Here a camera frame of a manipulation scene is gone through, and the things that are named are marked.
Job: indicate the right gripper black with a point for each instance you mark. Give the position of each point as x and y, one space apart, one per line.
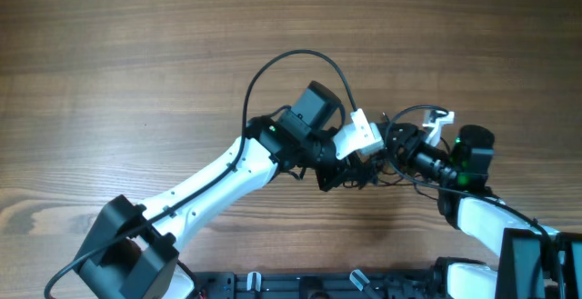
411 137

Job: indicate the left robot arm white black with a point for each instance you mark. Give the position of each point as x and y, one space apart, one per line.
132 250

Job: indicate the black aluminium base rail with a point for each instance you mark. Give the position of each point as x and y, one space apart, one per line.
393 284

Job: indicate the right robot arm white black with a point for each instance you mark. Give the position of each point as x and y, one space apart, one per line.
534 261

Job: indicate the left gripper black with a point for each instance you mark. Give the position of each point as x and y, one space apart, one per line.
339 171

